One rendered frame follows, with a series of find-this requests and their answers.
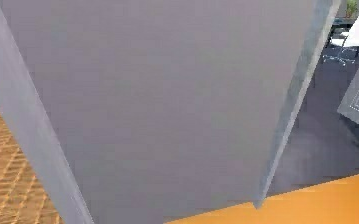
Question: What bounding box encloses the dark table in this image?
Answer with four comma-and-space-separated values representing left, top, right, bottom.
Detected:
330, 17, 356, 36

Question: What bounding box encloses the green house plant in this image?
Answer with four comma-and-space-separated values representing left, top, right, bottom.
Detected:
345, 0, 359, 19

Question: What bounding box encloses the white office chair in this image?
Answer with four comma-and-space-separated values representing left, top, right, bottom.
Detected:
321, 8, 359, 66

